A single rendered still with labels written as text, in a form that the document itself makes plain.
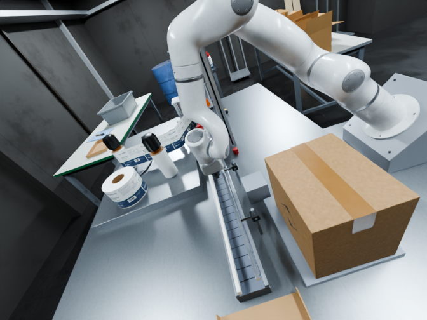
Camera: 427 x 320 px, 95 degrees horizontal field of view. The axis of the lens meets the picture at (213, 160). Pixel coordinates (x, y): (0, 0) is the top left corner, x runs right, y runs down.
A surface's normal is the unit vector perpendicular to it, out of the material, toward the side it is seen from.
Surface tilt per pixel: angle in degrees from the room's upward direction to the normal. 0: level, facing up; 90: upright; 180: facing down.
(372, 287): 0
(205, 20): 86
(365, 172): 0
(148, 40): 90
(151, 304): 0
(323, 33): 90
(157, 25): 90
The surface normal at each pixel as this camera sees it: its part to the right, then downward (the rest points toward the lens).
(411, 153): 0.10, 0.59
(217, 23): -0.46, 0.76
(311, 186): -0.34, -0.74
